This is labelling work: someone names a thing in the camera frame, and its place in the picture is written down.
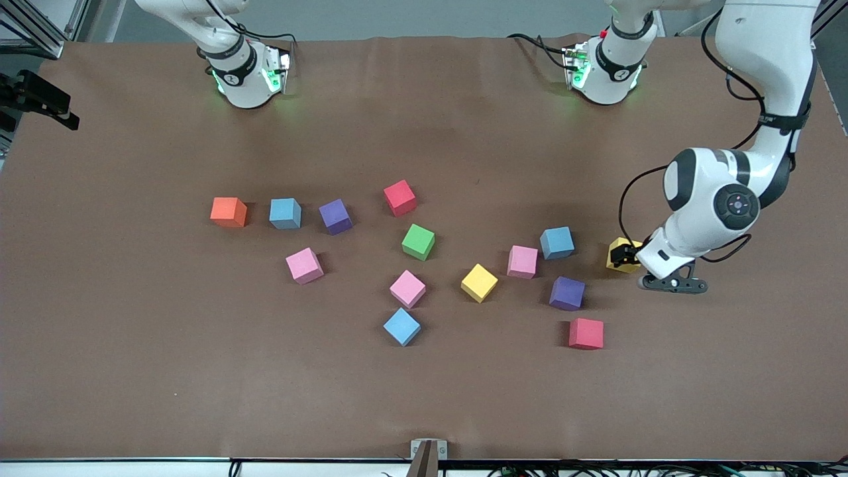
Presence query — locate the black base cable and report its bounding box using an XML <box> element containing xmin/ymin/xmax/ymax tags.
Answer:
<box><xmin>507</xmin><ymin>32</ymin><xmax>572</xmax><ymax>71</ymax></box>
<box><xmin>238</xmin><ymin>23</ymin><xmax>297</xmax><ymax>48</ymax></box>

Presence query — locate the black cable bundle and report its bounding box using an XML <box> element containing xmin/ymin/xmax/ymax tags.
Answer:
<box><xmin>487</xmin><ymin>462</ymin><xmax>848</xmax><ymax>477</ymax></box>

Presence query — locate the purple foam block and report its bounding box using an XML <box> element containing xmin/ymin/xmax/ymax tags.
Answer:
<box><xmin>549</xmin><ymin>276</ymin><xmax>586</xmax><ymax>311</ymax></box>
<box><xmin>319</xmin><ymin>198</ymin><xmax>354</xmax><ymax>236</ymax></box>

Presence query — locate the orange foam block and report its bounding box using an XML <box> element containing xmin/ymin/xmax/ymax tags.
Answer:
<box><xmin>210</xmin><ymin>197</ymin><xmax>248</xmax><ymax>229</ymax></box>

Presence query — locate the grey metal camera bracket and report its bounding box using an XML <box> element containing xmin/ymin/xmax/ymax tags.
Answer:
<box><xmin>410</xmin><ymin>439</ymin><xmax>449</xmax><ymax>477</ymax></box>

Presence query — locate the blue foam block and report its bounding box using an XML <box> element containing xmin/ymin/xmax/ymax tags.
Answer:
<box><xmin>269</xmin><ymin>198</ymin><xmax>303</xmax><ymax>231</ymax></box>
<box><xmin>383</xmin><ymin>307</ymin><xmax>422</xmax><ymax>347</ymax></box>
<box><xmin>539</xmin><ymin>226</ymin><xmax>576</xmax><ymax>260</ymax></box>

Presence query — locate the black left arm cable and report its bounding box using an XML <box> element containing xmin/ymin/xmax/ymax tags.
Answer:
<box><xmin>618</xmin><ymin>7</ymin><xmax>766</xmax><ymax>264</ymax></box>

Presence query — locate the green foam block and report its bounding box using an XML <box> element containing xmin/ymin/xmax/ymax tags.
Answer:
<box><xmin>401</xmin><ymin>223</ymin><xmax>437</xmax><ymax>261</ymax></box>

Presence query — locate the red foam block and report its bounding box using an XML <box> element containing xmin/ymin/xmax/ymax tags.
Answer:
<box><xmin>383</xmin><ymin>180</ymin><xmax>418</xmax><ymax>217</ymax></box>
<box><xmin>568</xmin><ymin>317</ymin><xmax>605</xmax><ymax>350</ymax></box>

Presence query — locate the yellow foam block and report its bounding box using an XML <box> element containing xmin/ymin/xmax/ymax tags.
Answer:
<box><xmin>606</xmin><ymin>237</ymin><xmax>645</xmax><ymax>274</ymax></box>
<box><xmin>460</xmin><ymin>264</ymin><xmax>499</xmax><ymax>303</ymax></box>

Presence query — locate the pink foam block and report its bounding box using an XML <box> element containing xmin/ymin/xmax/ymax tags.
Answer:
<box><xmin>507</xmin><ymin>245</ymin><xmax>539</xmax><ymax>280</ymax></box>
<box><xmin>286</xmin><ymin>247</ymin><xmax>325</xmax><ymax>286</ymax></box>
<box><xmin>389</xmin><ymin>270</ymin><xmax>427</xmax><ymax>309</ymax></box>

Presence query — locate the aluminium frame profile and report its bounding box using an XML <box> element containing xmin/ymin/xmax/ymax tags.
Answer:
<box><xmin>0</xmin><ymin>0</ymin><xmax>90</xmax><ymax>59</ymax></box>
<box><xmin>812</xmin><ymin>0</ymin><xmax>848</xmax><ymax>40</ymax></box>

